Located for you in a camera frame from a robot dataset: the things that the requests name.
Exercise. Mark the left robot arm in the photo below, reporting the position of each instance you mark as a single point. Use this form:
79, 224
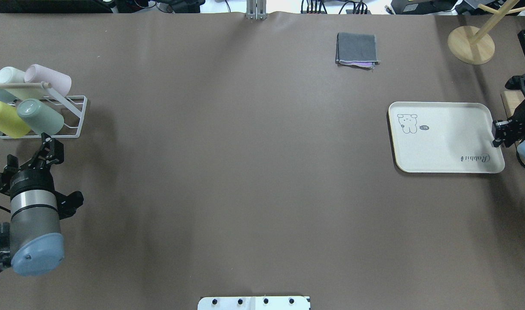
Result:
31, 243

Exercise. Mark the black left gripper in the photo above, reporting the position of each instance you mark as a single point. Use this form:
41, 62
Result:
31, 179

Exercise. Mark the yellow plastic cup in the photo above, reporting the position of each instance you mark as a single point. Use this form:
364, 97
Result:
10, 123

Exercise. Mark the pink plastic cup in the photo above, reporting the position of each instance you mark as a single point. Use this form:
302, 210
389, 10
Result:
38, 73

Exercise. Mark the folded grey cloth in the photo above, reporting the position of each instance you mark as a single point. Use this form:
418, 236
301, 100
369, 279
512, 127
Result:
358, 50

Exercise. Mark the cream white plastic cup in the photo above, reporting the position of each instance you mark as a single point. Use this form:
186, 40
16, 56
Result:
13, 75

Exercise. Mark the wooden mug tree stand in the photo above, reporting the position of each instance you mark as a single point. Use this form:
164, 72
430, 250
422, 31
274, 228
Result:
474, 45

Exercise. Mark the wooden cutting board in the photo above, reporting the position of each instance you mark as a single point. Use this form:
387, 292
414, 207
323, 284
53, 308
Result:
511, 100

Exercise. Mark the aluminium frame post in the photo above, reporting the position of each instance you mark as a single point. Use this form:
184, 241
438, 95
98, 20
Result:
256, 10

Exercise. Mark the green plastic cup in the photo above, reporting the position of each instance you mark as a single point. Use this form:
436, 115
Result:
40, 117

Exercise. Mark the cream rectangular tray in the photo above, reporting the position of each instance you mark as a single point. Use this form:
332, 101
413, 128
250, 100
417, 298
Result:
444, 137

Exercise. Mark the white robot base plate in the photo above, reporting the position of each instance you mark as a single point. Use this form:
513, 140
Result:
255, 303

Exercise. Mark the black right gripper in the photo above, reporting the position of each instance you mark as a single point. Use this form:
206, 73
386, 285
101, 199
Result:
519, 120

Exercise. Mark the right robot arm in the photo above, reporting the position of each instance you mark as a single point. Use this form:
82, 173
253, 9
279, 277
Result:
520, 152

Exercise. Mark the white wire cup rack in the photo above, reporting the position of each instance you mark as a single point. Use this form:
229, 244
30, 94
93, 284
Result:
72, 108

